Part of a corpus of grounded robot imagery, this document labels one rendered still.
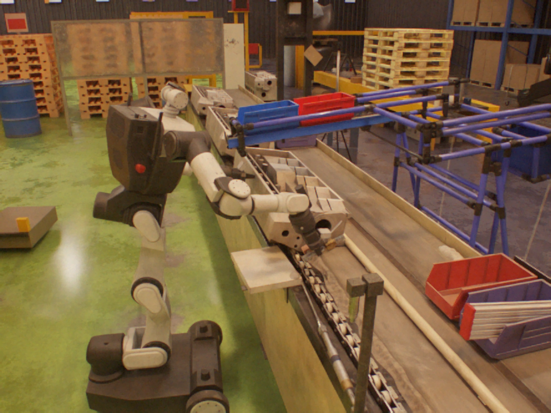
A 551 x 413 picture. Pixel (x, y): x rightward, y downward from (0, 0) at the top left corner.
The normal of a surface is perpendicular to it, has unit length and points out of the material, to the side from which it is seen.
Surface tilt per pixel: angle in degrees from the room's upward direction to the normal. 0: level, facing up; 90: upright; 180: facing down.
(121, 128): 77
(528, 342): 92
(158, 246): 90
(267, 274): 0
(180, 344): 0
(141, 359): 90
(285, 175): 46
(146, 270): 90
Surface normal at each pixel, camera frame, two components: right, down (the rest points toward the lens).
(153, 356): 0.16, 0.38
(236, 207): -0.23, 0.58
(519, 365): 0.00, -0.92
